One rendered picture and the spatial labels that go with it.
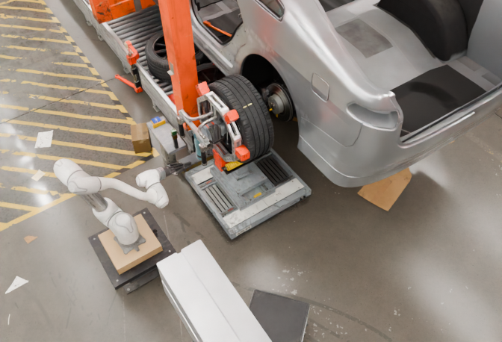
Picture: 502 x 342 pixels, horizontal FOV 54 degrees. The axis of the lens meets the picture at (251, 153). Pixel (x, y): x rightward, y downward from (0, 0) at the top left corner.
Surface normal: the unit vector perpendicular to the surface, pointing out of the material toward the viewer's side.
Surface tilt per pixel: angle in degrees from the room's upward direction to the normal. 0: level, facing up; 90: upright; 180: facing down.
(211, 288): 0
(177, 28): 90
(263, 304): 0
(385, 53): 22
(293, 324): 0
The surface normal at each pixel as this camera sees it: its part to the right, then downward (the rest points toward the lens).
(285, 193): -0.01, -0.66
